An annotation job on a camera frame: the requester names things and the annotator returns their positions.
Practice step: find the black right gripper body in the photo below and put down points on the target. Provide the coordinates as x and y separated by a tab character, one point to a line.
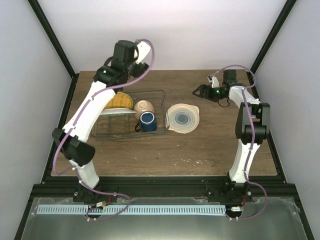
214	96

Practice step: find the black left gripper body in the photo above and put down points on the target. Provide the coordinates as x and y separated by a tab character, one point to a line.
138	71

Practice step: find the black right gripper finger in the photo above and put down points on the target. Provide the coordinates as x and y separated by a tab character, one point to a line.
200	90
200	94

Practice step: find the translucent plastic lid plate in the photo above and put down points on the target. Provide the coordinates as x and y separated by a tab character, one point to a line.
182	118

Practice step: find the yellow woven pattern plate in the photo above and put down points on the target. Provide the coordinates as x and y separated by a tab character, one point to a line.
120	100

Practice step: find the beige ceramic bowl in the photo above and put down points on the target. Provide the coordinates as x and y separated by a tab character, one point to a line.
141	107

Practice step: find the black wire dish rack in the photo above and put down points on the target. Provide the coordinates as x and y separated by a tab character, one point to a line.
109	127

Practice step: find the dark blue ceramic mug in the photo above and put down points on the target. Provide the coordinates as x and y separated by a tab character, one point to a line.
147	122

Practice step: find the red and teal plate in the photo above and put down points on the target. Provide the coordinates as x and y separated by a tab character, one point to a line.
117	111

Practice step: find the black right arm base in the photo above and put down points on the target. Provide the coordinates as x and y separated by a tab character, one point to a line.
226	191

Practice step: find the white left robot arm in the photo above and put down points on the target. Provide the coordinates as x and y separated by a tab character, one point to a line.
124	68

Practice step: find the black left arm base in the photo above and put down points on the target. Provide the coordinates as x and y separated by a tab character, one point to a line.
87	196

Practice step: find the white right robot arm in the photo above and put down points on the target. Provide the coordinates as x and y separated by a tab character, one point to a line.
253	120

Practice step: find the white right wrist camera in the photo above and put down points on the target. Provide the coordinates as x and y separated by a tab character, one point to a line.
213	80

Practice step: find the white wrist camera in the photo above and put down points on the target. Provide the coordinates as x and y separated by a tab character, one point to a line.
213	80
142	49

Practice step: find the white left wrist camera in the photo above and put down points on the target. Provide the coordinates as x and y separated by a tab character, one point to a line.
142	49

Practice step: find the black aluminium frame rail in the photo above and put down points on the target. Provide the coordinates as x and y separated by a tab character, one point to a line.
137	186

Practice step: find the light blue slotted cable duct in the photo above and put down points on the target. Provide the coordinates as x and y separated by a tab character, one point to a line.
199	210

